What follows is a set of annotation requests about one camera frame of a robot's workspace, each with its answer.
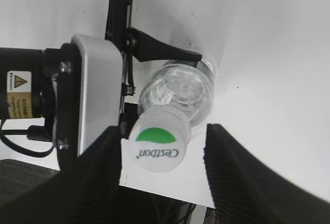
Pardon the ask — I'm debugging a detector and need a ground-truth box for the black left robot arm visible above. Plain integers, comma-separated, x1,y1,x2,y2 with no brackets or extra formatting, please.
1,0,202,144

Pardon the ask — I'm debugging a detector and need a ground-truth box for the white green bottle cap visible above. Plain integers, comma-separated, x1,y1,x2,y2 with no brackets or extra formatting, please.
128,105,191,172

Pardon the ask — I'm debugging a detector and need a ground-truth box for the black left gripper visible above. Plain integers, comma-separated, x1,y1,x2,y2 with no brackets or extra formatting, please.
42,0,202,142

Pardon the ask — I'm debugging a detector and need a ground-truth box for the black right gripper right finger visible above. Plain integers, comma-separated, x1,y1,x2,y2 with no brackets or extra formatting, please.
204,124,329,223

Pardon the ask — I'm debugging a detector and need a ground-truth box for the clear Cestbon water bottle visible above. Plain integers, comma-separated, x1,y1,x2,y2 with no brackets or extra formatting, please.
138,59,217,139

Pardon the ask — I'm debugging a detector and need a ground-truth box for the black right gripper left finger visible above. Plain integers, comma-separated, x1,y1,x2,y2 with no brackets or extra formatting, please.
1,126,122,223

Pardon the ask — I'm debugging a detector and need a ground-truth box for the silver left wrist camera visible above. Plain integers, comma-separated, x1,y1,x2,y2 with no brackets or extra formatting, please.
57,33,123,170

